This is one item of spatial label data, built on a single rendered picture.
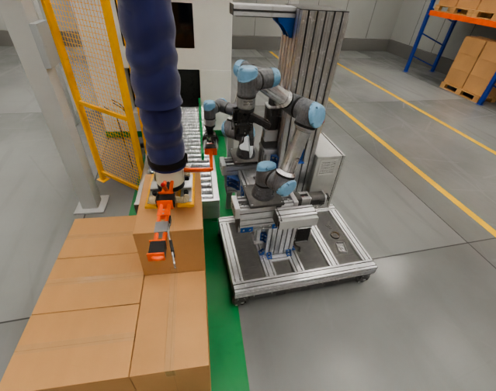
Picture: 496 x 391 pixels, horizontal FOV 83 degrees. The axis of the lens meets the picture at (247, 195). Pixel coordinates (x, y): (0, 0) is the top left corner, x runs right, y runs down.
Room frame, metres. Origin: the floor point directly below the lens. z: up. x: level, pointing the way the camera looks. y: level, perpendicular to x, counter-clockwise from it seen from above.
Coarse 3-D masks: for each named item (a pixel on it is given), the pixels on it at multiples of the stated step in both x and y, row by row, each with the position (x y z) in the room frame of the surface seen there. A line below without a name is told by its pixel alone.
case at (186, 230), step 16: (144, 192) 1.44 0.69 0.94; (176, 192) 1.47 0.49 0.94; (144, 208) 1.29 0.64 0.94; (176, 208) 1.31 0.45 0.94; (192, 208) 1.32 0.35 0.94; (144, 224) 1.15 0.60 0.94; (176, 224) 1.17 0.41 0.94; (192, 224) 1.18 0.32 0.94; (144, 240) 1.08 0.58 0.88; (176, 240) 1.12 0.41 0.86; (192, 240) 1.14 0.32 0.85; (144, 256) 1.08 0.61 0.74; (176, 256) 1.11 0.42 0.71; (192, 256) 1.13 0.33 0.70; (144, 272) 1.07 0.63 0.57; (160, 272) 1.09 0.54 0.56
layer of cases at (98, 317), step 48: (96, 240) 1.33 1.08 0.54; (48, 288) 0.93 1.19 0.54; (96, 288) 0.95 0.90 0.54; (144, 288) 0.98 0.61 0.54; (192, 288) 1.00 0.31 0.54; (48, 336) 0.65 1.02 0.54; (96, 336) 0.66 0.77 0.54; (144, 336) 0.68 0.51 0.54; (192, 336) 0.70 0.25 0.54; (0, 384) 0.41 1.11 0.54; (48, 384) 0.43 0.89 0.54; (96, 384) 0.45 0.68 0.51; (144, 384) 0.50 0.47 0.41; (192, 384) 0.54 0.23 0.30
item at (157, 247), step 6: (150, 240) 0.84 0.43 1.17; (156, 240) 0.84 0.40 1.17; (162, 240) 0.84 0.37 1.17; (150, 246) 0.81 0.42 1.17; (156, 246) 0.81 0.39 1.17; (162, 246) 0.81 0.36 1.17; (150, 252) 0.77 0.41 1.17; (156, 252) 0.78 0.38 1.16; (162, 252) 0.78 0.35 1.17; (150, 258) 0.76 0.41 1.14
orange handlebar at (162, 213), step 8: (184, 168) 1.46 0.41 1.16; (192, 168) 1.46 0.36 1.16; (200, 168) 1.47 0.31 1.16; (208, 168) 1.48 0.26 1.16; (160, 208) 1.08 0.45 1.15; (168, 208) 1.08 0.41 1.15; (160, 216) 1.02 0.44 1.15; (168, 216) 1.02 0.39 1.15; (152, 256) 0.77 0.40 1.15; (160, 256) 0.77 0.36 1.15
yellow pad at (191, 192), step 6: (192, 174) 1.57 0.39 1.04; (186, 180) 1.47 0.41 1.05; (192, 180) 1.50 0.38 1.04; (192, 186) 1.43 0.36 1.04; (180, 192) 1.36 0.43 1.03; (186, 192) 1.34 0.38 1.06; (192, 192) 1.37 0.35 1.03; (192, 198) 1.32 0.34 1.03; (180, 204) 1.25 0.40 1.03; (186, 204) 1.26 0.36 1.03; (192, 204) 1.26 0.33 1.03
